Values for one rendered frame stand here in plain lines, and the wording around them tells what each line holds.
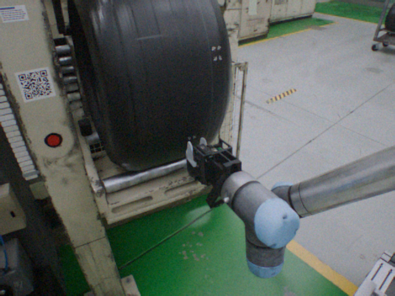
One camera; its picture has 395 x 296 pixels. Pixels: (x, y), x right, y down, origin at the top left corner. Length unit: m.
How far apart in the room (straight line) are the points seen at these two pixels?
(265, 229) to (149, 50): 0.39
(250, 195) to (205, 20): 0.37
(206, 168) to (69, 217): 0.55
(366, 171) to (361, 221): 1.66
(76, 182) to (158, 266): 0.96
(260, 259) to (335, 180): 0.20
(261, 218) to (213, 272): 1.25
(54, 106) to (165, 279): 1.19
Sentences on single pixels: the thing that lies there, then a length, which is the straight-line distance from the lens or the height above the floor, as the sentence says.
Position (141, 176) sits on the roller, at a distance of 0.89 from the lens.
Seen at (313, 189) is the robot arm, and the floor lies 1.09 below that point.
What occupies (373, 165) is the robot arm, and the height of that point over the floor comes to 1.18.
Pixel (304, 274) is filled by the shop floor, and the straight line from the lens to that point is 1.82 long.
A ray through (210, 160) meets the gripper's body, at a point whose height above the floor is 1.10.
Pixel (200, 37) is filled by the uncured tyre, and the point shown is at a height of 1.32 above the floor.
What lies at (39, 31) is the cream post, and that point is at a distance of 0.75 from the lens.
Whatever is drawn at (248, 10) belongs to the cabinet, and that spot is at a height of 0.59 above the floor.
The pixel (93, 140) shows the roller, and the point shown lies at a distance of 1.11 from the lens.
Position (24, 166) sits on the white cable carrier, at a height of 1.00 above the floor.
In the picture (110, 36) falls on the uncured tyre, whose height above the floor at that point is 1.34.
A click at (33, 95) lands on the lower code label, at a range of 0.79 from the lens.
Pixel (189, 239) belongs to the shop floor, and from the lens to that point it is 1.86.
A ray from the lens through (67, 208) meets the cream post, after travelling 1.00.
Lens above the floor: 1.48
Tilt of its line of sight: 36 degrees down
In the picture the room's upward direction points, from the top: straight up
